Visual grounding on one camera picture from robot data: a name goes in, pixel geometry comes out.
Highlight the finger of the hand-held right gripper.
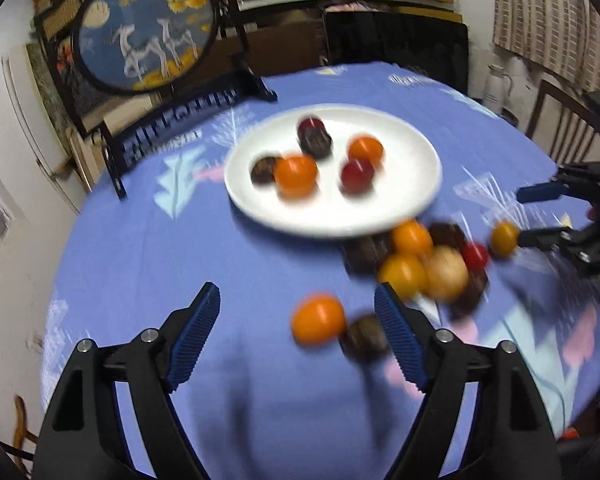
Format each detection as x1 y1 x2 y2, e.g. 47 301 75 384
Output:
517 160 600 204
517 220 600 277

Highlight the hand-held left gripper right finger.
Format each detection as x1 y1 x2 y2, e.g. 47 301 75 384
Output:
374 282 563 480

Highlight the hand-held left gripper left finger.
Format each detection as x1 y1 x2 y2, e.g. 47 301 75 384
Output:
32 282 221 480

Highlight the dark brown water chestnut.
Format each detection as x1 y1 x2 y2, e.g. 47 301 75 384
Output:
340 314 393 361
250 156 283 186
299 127 334 157
427 222 468 251
450 270 490 318
342 235 396 276

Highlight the yellowish small orange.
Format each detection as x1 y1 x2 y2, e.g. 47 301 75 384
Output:
377 253 429 297

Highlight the red cherry tomato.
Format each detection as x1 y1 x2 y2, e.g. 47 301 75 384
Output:
461 242 490 271

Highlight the tan round fruit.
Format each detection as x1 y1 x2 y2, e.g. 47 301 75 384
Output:
422 246 469 302

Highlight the white round plate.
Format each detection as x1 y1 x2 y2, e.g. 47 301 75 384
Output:
223 104 442 238

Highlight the brown wooden chair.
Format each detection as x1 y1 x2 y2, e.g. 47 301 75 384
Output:
525 79 600 163

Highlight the blue printed tablecloth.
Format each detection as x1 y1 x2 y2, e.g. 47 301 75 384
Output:
40 60 600 480

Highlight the white jug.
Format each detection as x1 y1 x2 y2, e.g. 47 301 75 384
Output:
482 57 518 113

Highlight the checked curtain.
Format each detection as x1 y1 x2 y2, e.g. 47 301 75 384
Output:
492 0 600 93

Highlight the framed painting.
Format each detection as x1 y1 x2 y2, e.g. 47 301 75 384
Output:
25 42 81 136

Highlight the brown board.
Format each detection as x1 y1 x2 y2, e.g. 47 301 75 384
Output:
195 19 331 78

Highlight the round deer embroidery screen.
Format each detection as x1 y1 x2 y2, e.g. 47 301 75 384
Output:
32 0 278 201

